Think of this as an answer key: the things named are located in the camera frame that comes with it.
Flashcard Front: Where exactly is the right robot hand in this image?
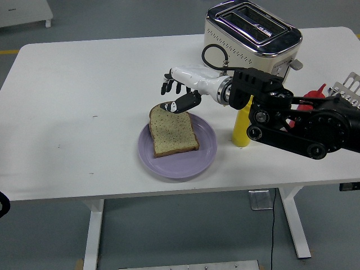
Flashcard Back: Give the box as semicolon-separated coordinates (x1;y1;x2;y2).
159;65;226;114

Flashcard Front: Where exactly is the brown bread slice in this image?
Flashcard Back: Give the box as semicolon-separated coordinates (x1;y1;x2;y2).
148;102;201;159

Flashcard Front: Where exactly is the cream and chrome toaster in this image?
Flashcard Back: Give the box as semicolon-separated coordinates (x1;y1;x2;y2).
202;1;304;85

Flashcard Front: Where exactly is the purple round plate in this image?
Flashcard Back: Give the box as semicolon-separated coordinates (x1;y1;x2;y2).
137;112;218;179

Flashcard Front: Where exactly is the small metal floor plate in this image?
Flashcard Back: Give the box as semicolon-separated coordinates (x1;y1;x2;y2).
247;190;275;211

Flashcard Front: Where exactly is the yellow squeeze bottle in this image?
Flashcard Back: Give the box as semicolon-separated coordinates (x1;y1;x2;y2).
231;94;254;149

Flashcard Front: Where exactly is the red squeeze bottle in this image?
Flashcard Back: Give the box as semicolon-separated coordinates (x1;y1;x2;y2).
286;83;327;130

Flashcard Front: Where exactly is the silver metal toast rack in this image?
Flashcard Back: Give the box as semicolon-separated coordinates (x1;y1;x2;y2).
327;71;360;109

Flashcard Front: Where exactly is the white table leg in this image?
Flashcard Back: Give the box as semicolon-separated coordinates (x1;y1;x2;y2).
83;199;105;270
277;185;312;259

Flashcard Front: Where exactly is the white cabinet with feet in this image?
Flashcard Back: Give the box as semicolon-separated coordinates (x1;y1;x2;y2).
0;0;54;29

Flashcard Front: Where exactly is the black table control panel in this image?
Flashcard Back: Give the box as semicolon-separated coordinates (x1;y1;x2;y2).
339;182;360;192

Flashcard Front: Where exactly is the black floor cable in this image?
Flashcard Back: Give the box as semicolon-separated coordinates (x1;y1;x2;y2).
269;188;277;270

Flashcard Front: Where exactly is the large metal base plate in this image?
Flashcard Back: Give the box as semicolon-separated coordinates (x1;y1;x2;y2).
118;259;260;270

